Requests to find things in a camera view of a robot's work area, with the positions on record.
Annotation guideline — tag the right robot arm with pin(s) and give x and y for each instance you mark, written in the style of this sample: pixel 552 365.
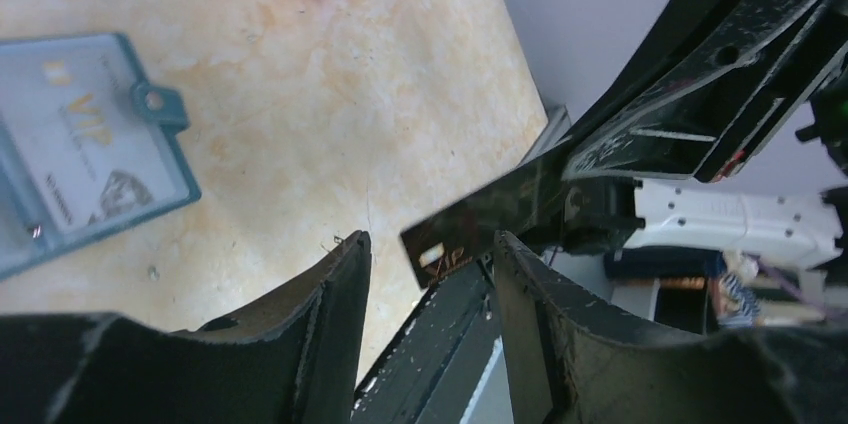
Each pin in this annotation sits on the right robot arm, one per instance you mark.
pixel 615 212

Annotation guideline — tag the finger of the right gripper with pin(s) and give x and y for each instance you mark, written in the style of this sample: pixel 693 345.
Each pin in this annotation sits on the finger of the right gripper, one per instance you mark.
pixel 669 130

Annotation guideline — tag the teal card holder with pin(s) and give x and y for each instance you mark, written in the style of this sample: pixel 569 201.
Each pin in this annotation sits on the teal card holder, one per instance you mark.
pixel 29 235

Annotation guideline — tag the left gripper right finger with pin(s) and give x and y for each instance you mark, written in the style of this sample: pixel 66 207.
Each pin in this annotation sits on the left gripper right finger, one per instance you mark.
pixel 572 357

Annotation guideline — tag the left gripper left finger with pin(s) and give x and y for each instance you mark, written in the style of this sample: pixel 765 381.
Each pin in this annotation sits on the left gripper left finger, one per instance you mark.
pixel 290 356

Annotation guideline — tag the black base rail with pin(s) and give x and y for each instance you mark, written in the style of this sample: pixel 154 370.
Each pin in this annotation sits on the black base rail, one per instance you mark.
pixel 430 370

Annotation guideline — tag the silver VIP credit card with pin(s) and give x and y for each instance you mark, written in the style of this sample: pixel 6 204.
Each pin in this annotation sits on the silver VIP credit card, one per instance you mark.
pixel 69 112

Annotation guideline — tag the black VIP credit card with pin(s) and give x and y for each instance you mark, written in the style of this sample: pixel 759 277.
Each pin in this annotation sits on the black VIP credit card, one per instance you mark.
pixel 527 202

